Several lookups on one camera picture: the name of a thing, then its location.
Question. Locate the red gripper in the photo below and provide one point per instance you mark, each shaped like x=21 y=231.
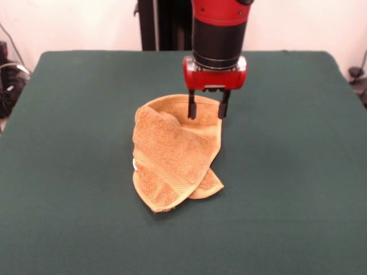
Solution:
x=215 y=80

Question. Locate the orange terry towel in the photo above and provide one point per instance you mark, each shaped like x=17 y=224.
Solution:
x=172 y=149

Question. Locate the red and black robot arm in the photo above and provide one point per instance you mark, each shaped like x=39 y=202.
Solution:
x=219 y=37

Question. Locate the dark green table cloth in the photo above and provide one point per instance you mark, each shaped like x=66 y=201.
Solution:
x=71 y=143

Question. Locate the thin grey pole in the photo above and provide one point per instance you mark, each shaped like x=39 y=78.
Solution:
x=13 y=43

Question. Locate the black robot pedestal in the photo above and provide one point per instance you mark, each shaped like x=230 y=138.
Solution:
x=166 y=25

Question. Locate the grey pedestal leg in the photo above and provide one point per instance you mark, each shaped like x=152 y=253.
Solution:
x=358 y=80

